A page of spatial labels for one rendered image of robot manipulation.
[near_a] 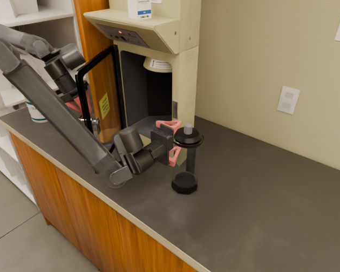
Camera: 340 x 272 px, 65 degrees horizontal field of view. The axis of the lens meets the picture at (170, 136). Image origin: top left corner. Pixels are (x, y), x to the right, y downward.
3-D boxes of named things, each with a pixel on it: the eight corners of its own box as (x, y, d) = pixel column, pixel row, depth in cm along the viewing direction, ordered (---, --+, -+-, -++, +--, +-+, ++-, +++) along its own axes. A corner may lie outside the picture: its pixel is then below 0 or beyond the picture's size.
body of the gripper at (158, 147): (171, 135, 74) (154, 147, 70) (171, 163, 80) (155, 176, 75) (154, 127, 78) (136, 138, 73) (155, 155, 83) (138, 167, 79)
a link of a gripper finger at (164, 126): (189, 118, 79) (169, 131, 73) (188, 138, 82) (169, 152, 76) (171, 111, 82) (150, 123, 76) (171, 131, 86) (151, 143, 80)
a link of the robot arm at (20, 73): (-9, 57, 63) (-26, 49, 53) (11, 42, 64) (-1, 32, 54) (110, 182, 76) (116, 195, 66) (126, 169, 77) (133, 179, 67)
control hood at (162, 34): (112, 36, 101) (109, 8, 96) (179, 53, 84) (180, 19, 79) (87, 43, 94) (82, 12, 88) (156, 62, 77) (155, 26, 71)
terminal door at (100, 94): (123, 131, 123) (113, 43, 101) (97, 176, 98) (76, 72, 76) (122, 131, 123) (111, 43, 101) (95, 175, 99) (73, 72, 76)
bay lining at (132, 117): (162, 107, 137) (161, 36, 118) (204, 123, 124) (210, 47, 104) (127, 127, 122) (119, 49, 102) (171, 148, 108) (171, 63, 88)
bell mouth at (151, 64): (163, 54, 114) (163, 41, 111) (197, 63, 105) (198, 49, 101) (133, 65, 102) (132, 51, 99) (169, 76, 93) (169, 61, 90)
